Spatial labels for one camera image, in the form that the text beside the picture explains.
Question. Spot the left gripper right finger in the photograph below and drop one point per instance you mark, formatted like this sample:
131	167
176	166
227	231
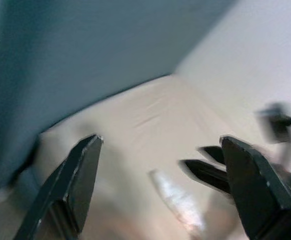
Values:
260	200

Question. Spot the teal upholstered headboard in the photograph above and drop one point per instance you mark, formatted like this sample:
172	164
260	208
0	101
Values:
73	62

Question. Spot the cream sheeted bed mattress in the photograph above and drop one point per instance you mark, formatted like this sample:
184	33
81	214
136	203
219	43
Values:
148	120

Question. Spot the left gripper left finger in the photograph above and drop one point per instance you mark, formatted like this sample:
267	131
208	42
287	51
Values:
68	190

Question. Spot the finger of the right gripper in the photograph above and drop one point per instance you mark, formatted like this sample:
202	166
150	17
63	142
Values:
214	153
205	175

